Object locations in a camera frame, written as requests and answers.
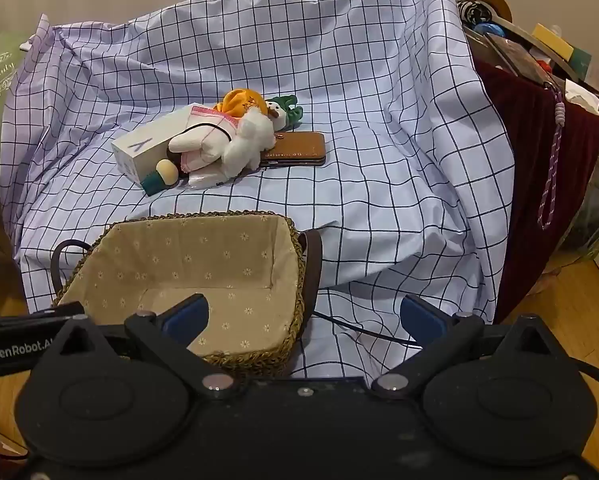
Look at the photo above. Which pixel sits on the white phone box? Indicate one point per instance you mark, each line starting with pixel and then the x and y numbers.
pixel 139 152

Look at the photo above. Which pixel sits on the woven basket with floral lining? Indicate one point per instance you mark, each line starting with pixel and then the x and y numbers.
pixel 179 260

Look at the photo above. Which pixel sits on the brown leather case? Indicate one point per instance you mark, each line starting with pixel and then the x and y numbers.
pixel 299 147

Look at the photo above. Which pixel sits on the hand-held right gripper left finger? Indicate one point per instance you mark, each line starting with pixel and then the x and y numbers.
pixel 187 316

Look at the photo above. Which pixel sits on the clear plastic bag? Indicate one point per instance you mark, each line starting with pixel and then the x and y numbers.
pixel 592 210

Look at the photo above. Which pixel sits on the clear plastic packet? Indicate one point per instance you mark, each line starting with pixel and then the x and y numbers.
pixel 207 179

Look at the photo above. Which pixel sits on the orange satin pouch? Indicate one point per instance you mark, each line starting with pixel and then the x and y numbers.
pixel 239 100

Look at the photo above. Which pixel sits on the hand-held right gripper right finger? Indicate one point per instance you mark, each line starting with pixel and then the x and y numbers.
pixel 423 319

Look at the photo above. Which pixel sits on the black and white striped cloth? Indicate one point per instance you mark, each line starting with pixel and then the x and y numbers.
pixel 472 12

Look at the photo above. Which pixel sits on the white tissue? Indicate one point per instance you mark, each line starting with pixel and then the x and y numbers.
pixel 582 95

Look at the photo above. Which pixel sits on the green and white plush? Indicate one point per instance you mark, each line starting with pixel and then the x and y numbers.
pixel 287 107

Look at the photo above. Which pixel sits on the white plush toy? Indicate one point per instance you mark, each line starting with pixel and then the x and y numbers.
pixel 247 140

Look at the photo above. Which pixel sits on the dark red velvet cloth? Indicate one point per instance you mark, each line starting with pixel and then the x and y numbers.
pixel 524 160

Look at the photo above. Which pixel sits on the white checked blanket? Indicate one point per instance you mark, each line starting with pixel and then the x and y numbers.
pixel 379 110

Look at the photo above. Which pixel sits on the yellow box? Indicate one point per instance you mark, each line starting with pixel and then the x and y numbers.
pixel 552 40

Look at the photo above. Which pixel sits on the pink and white cloth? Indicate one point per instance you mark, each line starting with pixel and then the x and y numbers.
pixel 207 117

